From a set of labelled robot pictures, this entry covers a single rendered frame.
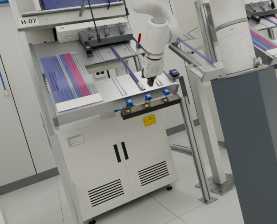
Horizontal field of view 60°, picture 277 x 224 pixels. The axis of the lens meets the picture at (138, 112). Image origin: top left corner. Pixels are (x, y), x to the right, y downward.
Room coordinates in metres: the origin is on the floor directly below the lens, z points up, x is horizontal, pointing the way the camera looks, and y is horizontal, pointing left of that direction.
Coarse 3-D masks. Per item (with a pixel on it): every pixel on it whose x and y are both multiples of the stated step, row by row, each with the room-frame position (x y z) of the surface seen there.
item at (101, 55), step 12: (36, 48) 1.56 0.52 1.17; (48, 48) 1.57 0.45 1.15; (60, 48) 1.58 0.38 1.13; (72, 48) 1.59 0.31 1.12; (96, 48) 1.60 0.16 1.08; (108, 48) 1.61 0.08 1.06; (120, 48) 1.62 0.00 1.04; (132, 48) 1.63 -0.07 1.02; (84, 60) 1.49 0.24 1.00; (96, 60) 1.50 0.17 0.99; (108, 60) 1.52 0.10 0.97
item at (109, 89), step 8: (136, 72) 1.43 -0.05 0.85; (104, 80) 1.35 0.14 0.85; (112, 80) 1.36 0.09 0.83; (120, 80) 1.36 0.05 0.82; (128, 80) 1.37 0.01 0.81; (144, 80) 1.37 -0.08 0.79; (160, 80) 1.38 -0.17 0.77; (168, 80) 1.39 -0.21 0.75; (104, 88) 1.30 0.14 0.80; (112, 88) 1.31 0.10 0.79; (120, 88) 1.31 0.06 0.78; (128, 88) 1.31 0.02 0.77; (136, 88) 1.32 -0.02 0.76; (104, 96) 1.25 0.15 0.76; (112, 96) 1.26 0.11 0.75; (120, 96) 1.26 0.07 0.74; (56, 112) 1.15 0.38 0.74
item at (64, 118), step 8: (152, 88) 1.29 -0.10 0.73; (160, 88) 1.30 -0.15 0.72; (168, 88) 1.33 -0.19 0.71; (128, 96) 1.23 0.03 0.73; (136, 96) 1.26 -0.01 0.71; (144, 96) 1.29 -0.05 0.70; (152, 96) 1.32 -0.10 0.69; (160, 96) 1.35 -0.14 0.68; (96, 104) 1.17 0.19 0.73; (104, 104) 1.20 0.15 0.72; (112, 104) 1.22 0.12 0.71; (120, 104) 1.25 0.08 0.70; (64, 112) 1.12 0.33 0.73; (72, 112) 1.14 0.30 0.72; (80, 112) 1.16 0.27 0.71; (88, 112) 1.18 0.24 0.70; (96, 112) 1.21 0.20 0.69; (104, 112) 1.23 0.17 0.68; (64, 120) 1.15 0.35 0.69; (72, 120) 1.17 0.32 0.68
